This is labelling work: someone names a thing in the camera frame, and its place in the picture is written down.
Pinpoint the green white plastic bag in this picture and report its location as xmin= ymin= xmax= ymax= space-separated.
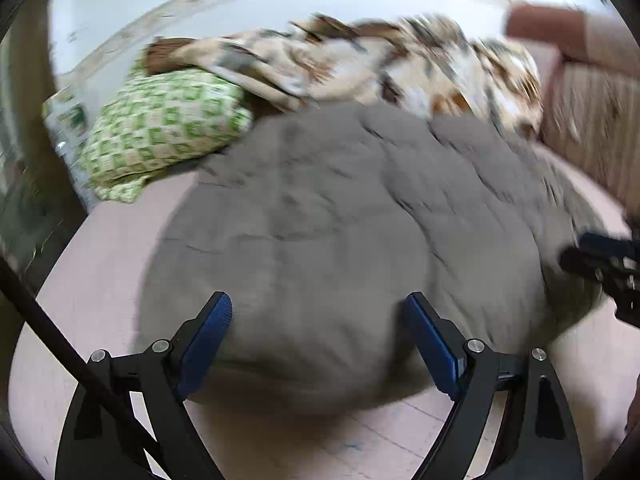
xmin=42 ymin=96 xmax=103 ymax=213

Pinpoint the beige brown patterned blanket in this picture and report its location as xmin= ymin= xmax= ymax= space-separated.
xmin=145 ymin=12 xmax=546 ymax=138

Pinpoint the padded bed headboard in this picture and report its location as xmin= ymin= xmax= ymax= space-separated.
xmin=504 ymin=3 xmax=640 ymax=213

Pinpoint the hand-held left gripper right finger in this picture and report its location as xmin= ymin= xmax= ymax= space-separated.
xmin=402 ymin=292 xmax=585 ymax=480

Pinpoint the green checkered pillow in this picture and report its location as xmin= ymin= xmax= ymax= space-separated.
xmin=80 ymin=60 xmax=255 ymax=205

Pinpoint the grey padded jacket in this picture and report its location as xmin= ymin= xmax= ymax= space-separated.
xmin=134 ymin=102 xmax=623 ymax=413

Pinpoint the black cable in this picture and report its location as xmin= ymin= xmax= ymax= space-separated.
xmin=0 ymin=259 xmax=163 ymax=463

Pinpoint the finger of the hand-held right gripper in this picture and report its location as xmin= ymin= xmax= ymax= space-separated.
xmin=602 ymin=267 xmax=640 ymax=330
xmin=559 ymin=231 xmax=640 ymax=281

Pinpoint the window with wooden frame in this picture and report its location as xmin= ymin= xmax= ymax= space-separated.
xmin=0 ymin=10 xmax=88 ymax=281

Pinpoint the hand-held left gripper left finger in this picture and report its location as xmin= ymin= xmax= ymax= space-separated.
xmin=54 ymin=291 xmax=234 ymax=480

